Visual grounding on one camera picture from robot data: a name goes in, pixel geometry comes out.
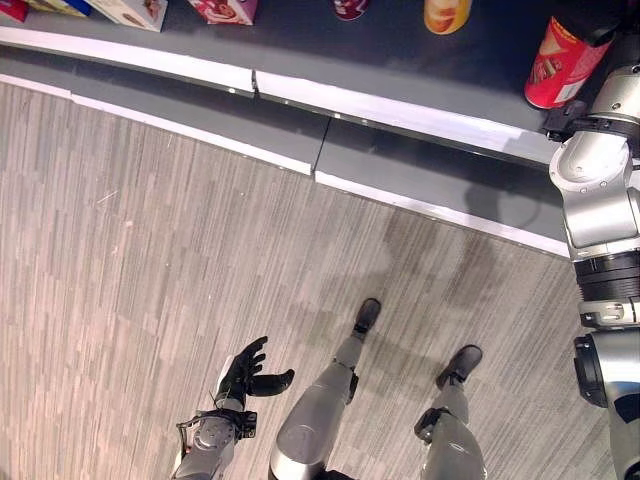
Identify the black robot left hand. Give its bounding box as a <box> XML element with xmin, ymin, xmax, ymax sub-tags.
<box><xmin>215</xmin><ymin>335</ymin><xmax>296</xmax><ymax>409</ymax></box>

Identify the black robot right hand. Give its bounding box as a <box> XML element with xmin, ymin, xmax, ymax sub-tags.
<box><xmin>563</xmin><ymin>0</ymin><xmax>640</xmax><ymax>71</ymax></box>

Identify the silver robot left leg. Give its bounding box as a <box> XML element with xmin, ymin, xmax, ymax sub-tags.
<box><xmin>267</xmin><ymin>297</ymin><xmax>384</xmax><ymax>480</ymax></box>

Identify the silver robot leg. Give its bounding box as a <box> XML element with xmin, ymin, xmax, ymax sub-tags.
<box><xmin>267</xmin><ymin>297</ymin><xmax>384</xmax><ymax>480</ymax></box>
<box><xmin>413</xmin><ymin>344</ymin><xmax>489</xmax><ymax>480</ymax></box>

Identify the yellow snack can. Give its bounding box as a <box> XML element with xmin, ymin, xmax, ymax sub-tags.
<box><xmin>423</xmin><ymin>0</ymin><xmax>474</xmax><ymax>36</ymax></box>

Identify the silver robot right leg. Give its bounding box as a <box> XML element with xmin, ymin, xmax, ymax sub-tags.
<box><xmin>413</xmin><ymin>344</ymin><xmax>489</xmax><ymax>480</ymax></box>

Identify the grey shelf board white edge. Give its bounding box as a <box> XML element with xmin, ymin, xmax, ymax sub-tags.
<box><xmin>0</xmin><ymin>43</ymin><xmax>572</xmax><ymax>259</ymax></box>
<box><xmin>0</xmin><ymin>0</ymin><xmax>640</xmax><ymax>169</ymax></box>

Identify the dark red snack can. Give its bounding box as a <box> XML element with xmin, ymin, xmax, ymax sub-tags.
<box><xmin>331</xmin><ymin>0</ymin><xmax>372</xmax><ymax>23</ymax></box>

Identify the pink snack box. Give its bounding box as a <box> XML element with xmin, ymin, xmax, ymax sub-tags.
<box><xmin>186</xmin><ymin>0</ymin><xmax>260</xmax><ymax>27</ymax></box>

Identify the white biscuit box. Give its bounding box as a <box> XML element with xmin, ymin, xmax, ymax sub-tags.
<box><xmin>83</xmin><ymin>0</ymin><xmax>170</xmax><ymax>34</ymax></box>

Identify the yellow and blue box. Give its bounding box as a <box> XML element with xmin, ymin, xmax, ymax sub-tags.
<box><xmin>23</xmin><ymin>0</ymin><xmax>92</xmax><ymax>19</ymax></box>

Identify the red box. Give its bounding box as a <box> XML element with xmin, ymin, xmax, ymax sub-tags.
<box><xmin>0</xmin><ymin>0</ymin><xmax>31</xmax><ymax>24</ymax></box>

